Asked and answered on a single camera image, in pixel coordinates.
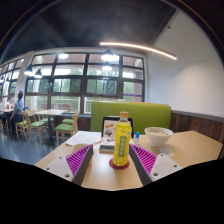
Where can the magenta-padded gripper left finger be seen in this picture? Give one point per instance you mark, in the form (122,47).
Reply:
(56,166)

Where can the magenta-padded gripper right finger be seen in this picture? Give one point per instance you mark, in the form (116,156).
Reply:
(160,166)

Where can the yellow drink bottle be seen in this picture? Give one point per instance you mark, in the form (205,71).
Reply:
(122,143)

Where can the white napkin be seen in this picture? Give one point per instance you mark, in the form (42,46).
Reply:
(167,151)

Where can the white bowl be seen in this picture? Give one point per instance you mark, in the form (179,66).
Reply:
(159,137)

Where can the small blue-capped bottle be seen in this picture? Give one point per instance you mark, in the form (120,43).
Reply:
(137,138)

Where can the white printed paper sheet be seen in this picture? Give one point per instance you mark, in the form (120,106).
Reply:
(83,137)

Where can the flat round red coaster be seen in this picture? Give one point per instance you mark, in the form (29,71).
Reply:
(115,166)

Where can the wooden chairs with green seats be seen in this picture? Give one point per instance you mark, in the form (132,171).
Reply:
(36,125)

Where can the small dark box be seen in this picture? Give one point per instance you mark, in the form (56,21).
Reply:
(106,149)

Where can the green upholstered bench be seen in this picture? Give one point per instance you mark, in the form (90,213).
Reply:
(146,115)

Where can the wooden dining table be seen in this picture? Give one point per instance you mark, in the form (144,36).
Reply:
(50,112)

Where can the sticker-covered black tablet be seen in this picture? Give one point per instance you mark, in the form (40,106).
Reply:
(108,126)

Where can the person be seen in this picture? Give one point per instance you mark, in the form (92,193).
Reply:
(4,106)
(17,108)

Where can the long curved ceiling light strip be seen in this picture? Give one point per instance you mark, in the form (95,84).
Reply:
(140,46)

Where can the black-framed window wall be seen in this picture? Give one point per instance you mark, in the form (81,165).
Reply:
(73,88)

